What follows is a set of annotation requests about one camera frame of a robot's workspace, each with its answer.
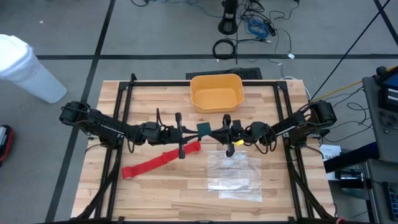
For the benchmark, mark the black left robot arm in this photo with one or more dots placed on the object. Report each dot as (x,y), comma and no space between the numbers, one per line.
(99,124)

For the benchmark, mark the white trash bin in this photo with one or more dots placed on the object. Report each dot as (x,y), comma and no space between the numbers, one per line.
(28,71)

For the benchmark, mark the grey equipment cart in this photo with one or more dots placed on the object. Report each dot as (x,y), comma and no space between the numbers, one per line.
(379,124)

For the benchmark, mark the black perforated floor panel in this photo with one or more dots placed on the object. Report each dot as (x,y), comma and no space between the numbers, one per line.
(248,74)

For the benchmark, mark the black slanted pole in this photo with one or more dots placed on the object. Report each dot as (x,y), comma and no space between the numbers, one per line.
(350,49)

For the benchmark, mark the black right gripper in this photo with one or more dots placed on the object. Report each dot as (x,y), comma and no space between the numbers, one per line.
(236,133)

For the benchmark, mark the clear plastic zip bag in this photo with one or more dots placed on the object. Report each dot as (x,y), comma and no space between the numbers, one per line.
(214,168)
(245,186)

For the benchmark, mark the white paper sheet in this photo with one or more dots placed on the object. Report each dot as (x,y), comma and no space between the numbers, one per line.
(329,152)

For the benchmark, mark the yellow plastic bin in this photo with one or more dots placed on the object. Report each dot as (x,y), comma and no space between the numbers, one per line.
(217,96)

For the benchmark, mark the black power strip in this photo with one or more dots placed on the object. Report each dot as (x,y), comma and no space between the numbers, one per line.
(270,28)

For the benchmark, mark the black stand base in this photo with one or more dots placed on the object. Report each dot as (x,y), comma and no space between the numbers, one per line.
(227,26)

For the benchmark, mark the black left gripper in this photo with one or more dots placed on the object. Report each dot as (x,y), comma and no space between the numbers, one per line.
(169,135)

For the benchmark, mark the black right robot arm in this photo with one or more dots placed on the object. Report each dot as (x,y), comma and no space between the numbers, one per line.
(295,127)

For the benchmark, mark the red and black case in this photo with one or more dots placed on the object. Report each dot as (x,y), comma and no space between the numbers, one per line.
(6,146)

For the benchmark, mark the red bandage strip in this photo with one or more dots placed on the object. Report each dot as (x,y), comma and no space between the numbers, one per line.
(155,161)

